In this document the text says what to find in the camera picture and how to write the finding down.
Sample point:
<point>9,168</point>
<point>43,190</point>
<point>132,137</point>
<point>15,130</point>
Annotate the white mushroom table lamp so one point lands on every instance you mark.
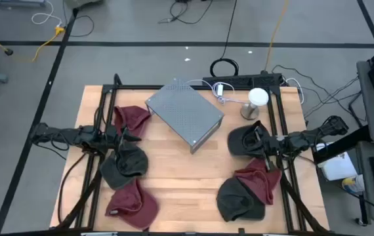
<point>258,96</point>

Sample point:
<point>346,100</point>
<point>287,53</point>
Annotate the grey perforated metal shelf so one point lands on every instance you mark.
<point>183,111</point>

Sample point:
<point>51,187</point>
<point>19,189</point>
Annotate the maroon baseball cap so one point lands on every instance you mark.
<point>131,206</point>
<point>134,116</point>
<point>256,187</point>

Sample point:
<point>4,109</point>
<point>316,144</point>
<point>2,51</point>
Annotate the white power adapter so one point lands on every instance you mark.
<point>220,89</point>

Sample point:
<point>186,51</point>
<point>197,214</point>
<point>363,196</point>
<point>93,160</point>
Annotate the silver frame bracket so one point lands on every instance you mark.
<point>98,234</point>
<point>275,234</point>

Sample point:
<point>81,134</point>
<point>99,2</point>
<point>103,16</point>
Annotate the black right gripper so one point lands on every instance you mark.
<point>277,145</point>

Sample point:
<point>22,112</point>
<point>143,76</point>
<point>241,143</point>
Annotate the black aluminium table frame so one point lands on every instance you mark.
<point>134,87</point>

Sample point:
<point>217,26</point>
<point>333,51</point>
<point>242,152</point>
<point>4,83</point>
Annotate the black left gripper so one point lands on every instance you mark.
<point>111,141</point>

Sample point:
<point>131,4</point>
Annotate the black cart beam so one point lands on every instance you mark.
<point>338,145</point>

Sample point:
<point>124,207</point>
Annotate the white box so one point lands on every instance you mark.
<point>338,167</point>

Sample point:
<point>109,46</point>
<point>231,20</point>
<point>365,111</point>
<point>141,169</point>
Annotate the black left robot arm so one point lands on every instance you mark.
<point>62,136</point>

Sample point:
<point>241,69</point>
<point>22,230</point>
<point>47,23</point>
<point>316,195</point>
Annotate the white yellow blue bottle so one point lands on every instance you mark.
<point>354,185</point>

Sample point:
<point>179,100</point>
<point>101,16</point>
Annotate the black power strip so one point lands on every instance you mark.
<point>239,80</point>

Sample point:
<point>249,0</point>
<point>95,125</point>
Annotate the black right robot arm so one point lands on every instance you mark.
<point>305,137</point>

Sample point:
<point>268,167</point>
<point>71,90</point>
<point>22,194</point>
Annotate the dark grey baseball cap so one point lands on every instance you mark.
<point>131,164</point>
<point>234,203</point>
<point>239,141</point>

